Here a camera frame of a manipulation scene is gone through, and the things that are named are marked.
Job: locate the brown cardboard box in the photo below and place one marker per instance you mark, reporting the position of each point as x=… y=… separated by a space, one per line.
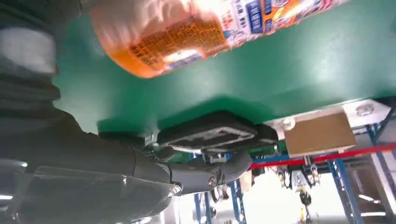
x=320 y=134

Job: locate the blue metal frame post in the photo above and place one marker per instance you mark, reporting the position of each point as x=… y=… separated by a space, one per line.
x=345 y=188
x=236 y=201

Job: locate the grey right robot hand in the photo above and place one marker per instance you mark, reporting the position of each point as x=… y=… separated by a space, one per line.
x=77 y=173

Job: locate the red bar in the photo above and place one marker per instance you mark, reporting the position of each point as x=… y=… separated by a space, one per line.
x=325 y=157

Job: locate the orange drink bottle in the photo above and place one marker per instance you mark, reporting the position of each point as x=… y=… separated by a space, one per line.
x=173 y=40

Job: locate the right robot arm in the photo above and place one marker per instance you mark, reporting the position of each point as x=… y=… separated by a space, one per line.
x=28 y=92

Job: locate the green table mat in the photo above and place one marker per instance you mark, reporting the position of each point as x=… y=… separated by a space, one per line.
x=278 y=68

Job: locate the black foam carrying case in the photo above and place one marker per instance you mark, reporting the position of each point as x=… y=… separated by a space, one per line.
x=216 y=133

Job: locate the white table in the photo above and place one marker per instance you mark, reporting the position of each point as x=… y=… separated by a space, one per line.
x=371 y=114

